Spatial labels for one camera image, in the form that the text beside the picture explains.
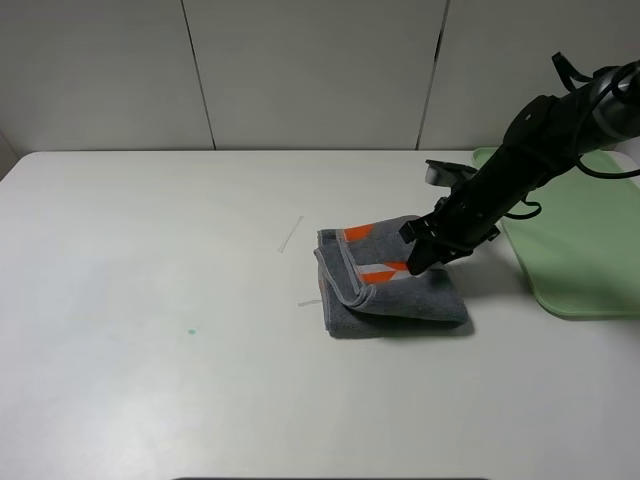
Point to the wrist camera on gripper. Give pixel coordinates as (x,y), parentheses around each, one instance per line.
(447,174)

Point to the grey towel with orange pattern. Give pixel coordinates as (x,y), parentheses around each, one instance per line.
(368,292)

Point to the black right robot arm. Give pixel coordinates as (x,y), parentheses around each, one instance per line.
(546,139)

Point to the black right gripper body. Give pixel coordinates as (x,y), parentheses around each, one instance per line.
(462,220)

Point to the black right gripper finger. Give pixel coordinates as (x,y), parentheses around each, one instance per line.
(425,254)

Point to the green plastic tray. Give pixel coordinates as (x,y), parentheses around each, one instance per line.
(578,258)

